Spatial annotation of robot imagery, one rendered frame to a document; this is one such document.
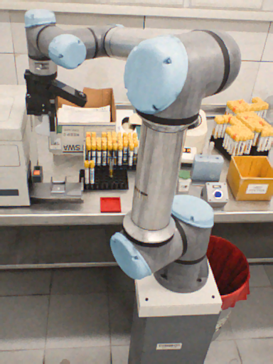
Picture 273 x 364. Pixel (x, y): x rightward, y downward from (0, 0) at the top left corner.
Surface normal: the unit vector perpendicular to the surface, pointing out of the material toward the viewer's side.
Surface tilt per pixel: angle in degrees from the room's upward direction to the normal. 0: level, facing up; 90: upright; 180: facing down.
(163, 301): 5
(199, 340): 90
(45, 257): 0
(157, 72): 80
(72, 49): 90
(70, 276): 0
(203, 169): 90
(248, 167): 90
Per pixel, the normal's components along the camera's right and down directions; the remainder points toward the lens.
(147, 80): -0.76, 0.20
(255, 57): 0.09, 0.63
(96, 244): 0.07, -0.78
